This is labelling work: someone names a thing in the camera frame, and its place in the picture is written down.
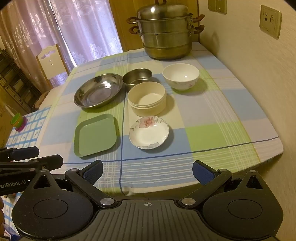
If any stainless steel steamer pot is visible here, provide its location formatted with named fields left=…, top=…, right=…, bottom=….
left=127, top=0, right=206, bottom=61

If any beige wall socket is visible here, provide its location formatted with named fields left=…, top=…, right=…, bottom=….
left=259, top=5, right=282, bottom=39

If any green square plate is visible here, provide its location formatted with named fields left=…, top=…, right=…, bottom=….
left=74, top=113, right=117, bottom=158

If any dark storage rack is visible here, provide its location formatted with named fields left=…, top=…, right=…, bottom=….
left=0, top=49, right=42, bottom=112

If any wooden chair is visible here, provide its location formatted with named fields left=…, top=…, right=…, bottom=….
left=34, top=44, right=71, bottom=110

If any blue patterned cloth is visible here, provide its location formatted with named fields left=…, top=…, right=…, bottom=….
left=0, top=107, right=52, bottom=241

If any white ceramic bowl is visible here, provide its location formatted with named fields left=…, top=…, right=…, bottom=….
left=162, top=63, right=200, bottom=90

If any green toy cup stack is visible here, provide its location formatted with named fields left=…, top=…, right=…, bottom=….
left=11, top=113, right=28, bottom=132

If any floral ceramic saucer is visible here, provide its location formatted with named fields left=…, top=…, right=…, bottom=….
left=129, top=116, right=169, bottom=150

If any stainless steel plate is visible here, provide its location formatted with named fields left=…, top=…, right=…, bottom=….
left=74, top=73, right=123, bottom=108

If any purple lace curtain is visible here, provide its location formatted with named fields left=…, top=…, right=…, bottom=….
left=0, top=0, right=123, bottom=90

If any small stainless steel bowl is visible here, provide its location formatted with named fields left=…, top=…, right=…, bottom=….
left=122, top=68, right=153, bottom=92

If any cardboard box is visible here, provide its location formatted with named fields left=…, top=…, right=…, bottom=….
left=0, top=97, right=15, bottom=145

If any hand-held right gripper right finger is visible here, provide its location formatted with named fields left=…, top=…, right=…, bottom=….
left=178, top=160, right=267, bottom=209

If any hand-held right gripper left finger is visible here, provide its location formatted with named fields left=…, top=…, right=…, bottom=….
left=30, top=160, right=119, bottom=209

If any cream plastic bowl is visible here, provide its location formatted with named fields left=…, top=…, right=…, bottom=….
left=127, top=83, right=167, bottom=117

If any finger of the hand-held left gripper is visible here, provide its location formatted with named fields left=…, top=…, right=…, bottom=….
left=0, top=154, right=64, bottom=173
left=0, top=146, right=40, bottom=163

